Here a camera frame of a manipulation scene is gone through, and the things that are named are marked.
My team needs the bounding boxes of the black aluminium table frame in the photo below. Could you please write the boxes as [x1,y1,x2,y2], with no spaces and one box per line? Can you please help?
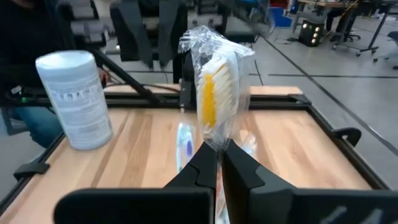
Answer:
[0,49,392,215]

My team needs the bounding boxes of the orange white toothbrush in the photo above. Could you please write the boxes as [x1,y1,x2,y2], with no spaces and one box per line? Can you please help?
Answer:
[177,24,256,224]

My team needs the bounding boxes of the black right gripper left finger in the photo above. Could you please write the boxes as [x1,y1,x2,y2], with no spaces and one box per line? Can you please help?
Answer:
[54,141,218,224]

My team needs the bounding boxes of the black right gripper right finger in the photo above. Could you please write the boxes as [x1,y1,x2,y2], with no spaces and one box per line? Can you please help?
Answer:
[222,139,398,224]

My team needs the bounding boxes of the white wipes canister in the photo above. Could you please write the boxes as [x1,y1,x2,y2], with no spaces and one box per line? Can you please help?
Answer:
[35,49,114,152]

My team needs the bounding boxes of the person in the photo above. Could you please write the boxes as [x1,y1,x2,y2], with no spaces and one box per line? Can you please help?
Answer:
[0,0,108,149]

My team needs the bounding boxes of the purple white toothbrush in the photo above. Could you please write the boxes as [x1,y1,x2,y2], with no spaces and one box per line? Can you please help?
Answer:
[175,122,197,174]

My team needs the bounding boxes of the blue bin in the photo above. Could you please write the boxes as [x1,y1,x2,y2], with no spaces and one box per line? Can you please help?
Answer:
[269,6,293,28]

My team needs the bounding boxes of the black box with lights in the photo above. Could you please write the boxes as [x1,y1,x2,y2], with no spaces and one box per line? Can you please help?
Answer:
[298,19,324,47]

